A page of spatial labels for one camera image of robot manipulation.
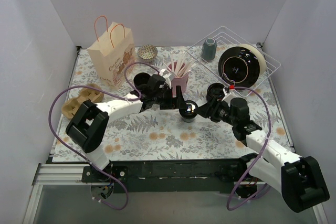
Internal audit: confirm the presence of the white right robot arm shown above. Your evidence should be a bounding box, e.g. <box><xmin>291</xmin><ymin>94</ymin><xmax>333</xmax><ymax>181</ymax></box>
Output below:
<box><xmin>194</xmin><ymin>98</ymin><xmax>330</xmax><ymax>212</ymax></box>

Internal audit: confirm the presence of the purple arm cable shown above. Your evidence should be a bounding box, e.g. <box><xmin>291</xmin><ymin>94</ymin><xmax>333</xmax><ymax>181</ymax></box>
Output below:
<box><xmin>48</xmin><ymin>62</ymin><xmax>163</xmax><ymax>211</ymax></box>
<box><xmin>226</xmin><ymin>84</ymin><xmax>272</xmax><ymax>211</ymax></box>

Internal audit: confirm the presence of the white wire dish rack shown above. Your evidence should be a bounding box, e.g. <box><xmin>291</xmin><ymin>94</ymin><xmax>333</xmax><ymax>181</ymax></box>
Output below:
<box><xmin>187</xmin><ymin>26</ymin><xmax>281</xmax><ymax>90</ymax></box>

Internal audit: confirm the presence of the black plastic cup lid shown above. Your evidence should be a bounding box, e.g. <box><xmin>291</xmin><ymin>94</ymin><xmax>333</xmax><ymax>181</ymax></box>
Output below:
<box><xmin>180</xmin><ymin>100</ymin><xmax>198</xmax><ymax>117</ymax></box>

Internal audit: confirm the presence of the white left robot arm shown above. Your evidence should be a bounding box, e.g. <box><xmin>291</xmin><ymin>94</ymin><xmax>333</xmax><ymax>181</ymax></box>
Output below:
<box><xmin>66</xmin><ymin>72</ymin><xmax>187</xmax><ymax>182</ymax></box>

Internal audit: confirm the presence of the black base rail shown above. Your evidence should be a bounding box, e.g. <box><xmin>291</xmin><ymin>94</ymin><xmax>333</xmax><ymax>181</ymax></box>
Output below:
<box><xmin>47</xmin><ymin>155</ymin><xmax>263</xmax><ymax>195</ymax></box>

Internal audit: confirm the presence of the black round plate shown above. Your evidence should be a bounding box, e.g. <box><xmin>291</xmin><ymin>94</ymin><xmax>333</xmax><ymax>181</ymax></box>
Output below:
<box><xmin>218</xmin><ymin>46</ymin><xmax>260</xmax><ymax>88</ymax></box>

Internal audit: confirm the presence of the brown paper gift bag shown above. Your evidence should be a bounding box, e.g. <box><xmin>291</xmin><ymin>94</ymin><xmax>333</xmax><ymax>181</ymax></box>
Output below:
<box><xmin>88</xmin><ymin>15</ymin><xmax>135</xmax><ymax>89</ymax></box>

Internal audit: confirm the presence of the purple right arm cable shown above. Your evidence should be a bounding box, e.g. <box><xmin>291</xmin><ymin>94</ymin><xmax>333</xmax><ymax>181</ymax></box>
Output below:
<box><xmin>226</xmin><ymin>84</ymin><xmax>272</xmax><ymax>211</ymax></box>

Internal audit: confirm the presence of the teal ceramic cup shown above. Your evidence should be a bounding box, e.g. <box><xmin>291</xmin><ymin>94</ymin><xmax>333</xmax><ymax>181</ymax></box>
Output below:
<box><xmin>201</xmin><ymin>38</ymin><xmax>217</xmax><ymax>61</ymax></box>

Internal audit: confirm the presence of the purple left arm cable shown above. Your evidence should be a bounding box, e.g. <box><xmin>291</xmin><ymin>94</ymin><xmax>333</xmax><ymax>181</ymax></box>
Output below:
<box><xmin>48</xmin><ymin>62</ymin><xmax>163</xmax><ymax>211</ymax></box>

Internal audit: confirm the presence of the stack of black cups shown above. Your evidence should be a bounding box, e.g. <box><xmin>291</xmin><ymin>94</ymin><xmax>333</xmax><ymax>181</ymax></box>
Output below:
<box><xmin>133</xmin><ymin>72</ymin><xmax>151</xmax><ymax>93</ymax></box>

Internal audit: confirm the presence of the aluminium frame rail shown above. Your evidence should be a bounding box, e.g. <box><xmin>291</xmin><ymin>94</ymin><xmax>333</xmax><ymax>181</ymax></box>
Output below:
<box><xmin>22</xmin><ymin>163</ymin><xmax>87</xmax><ymax>224</ymax></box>

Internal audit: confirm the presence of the cream round plate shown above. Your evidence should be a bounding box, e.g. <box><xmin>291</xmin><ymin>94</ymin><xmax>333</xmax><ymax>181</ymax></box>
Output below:
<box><xmin>239</xmin><ymin>44</ymin><xmax>266</xmax><ymax>75</ymax></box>

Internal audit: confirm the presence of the pink cylindrical holder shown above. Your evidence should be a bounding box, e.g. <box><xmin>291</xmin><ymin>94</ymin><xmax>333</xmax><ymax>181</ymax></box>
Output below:
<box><xmin>167</xmin><ymin>64</ymin><xmax>188</xmax><ymax>97</ymax></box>

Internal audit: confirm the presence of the small patterned bowl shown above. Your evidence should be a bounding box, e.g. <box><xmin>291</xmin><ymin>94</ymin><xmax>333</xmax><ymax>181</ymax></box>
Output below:
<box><xmin>138</xmin><ymin>45</ymin><xmax>158</xmax><ymax>62</ymax></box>

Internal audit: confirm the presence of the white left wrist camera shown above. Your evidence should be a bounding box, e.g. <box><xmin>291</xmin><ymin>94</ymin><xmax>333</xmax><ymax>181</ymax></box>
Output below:
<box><xmin>159</xmin><ymin>69</ymin><xmax>174</xmax><ymax>87</ymax></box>

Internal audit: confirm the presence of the floral patterned table mat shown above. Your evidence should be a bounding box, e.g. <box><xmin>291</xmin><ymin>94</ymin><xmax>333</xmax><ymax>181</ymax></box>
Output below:
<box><xmin>52</xmin><ymin>50</ymin><xmax>290</xmax><ymax>162</ymax></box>

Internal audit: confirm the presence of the dark translucent printed cup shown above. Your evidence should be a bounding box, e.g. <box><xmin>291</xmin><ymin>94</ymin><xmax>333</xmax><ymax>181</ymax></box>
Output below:
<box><xmin>182</xmin><ymin>117</ymin><xmax>195</xmax><ymax>123</ymax></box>

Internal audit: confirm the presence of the stack of black lids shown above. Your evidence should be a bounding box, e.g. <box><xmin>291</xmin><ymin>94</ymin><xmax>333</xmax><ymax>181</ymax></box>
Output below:
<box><xmin>206</xmin><ymin>83</ymin><xmax>226</xmax><ymax>102</ymax></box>

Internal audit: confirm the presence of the cardboard cup carrier tray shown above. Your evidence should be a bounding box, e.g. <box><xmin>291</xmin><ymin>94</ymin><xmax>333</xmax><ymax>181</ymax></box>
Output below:
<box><xmin>61</xmin><ymin>83</ymin><xmax>104</xmax><ymax>120</ymax></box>

